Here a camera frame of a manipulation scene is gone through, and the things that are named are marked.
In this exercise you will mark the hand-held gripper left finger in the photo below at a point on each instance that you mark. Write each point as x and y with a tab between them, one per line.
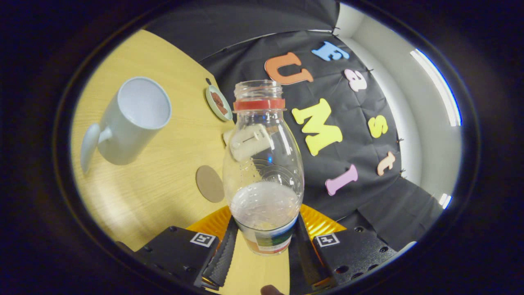
180	250

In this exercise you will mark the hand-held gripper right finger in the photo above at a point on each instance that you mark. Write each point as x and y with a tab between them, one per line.
352	254

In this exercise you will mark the round brown coaster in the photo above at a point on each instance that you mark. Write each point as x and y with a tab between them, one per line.
209	184

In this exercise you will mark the clear plastic juice bottle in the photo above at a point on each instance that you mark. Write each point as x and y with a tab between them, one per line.
262	172

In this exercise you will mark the white cup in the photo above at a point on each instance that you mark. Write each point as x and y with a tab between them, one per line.
131	135

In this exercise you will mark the black backdrop cloth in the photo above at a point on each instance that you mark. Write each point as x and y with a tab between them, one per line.
356	196

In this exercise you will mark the wooden table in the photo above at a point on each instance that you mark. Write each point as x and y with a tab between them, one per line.
163	184

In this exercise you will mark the small ceiling light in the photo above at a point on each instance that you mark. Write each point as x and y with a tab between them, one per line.
445	200

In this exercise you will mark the white toaster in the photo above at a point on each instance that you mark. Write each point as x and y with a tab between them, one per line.
227	135

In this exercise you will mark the brown meat piece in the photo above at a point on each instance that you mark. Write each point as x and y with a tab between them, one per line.
215	98
222	110

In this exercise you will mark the pale green plate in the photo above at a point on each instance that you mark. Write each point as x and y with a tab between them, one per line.
213	102

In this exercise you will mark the long ceiling light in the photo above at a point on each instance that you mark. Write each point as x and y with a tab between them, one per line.
440	88

